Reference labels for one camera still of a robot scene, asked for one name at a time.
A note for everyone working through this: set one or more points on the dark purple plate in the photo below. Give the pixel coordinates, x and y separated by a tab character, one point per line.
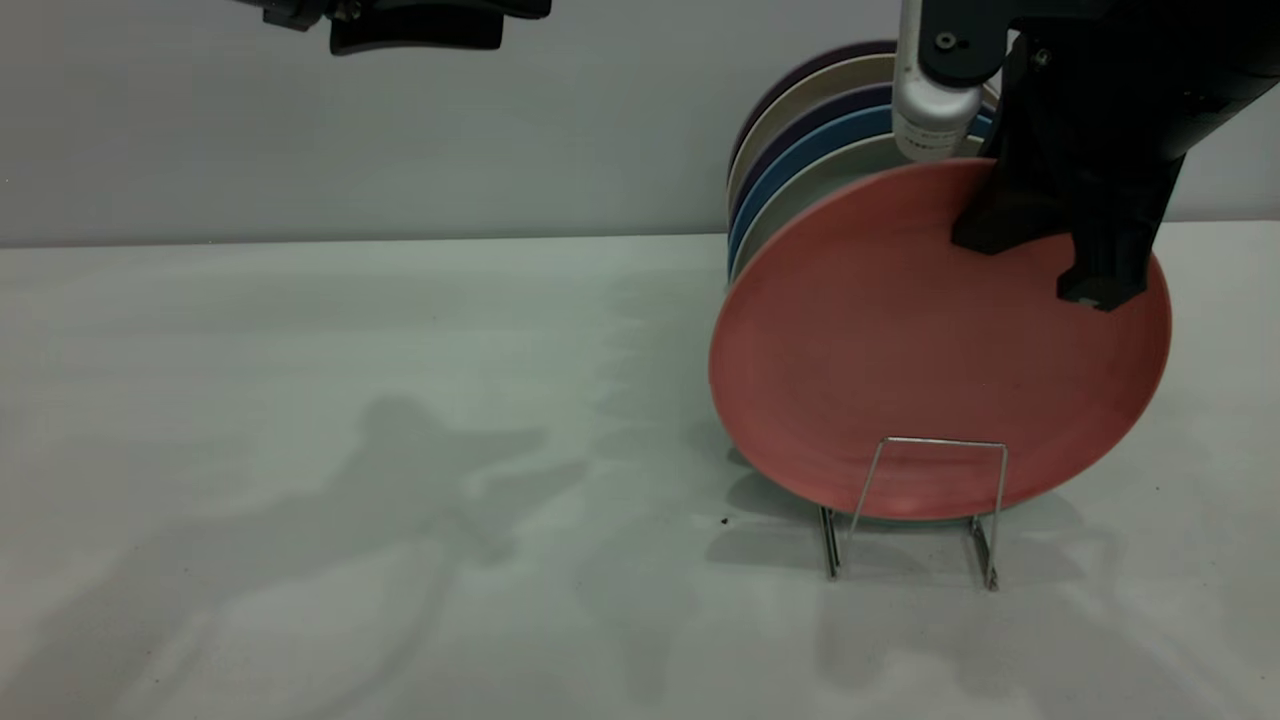
870	48
870	93

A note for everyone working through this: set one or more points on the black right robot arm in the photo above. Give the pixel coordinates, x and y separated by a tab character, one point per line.
1230	40

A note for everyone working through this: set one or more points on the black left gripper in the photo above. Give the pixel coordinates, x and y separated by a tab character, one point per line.
300	12

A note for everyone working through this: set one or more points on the pink plate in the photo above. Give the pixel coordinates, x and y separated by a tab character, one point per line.
900	350

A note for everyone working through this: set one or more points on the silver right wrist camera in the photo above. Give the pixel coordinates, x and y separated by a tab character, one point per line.
935	100

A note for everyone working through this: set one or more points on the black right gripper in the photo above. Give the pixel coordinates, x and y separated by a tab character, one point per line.
1110	140

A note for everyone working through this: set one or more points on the beige plate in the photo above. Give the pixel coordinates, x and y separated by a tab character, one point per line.
870	68
870	150

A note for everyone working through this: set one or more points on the blue plate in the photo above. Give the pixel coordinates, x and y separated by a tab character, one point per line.
870	117

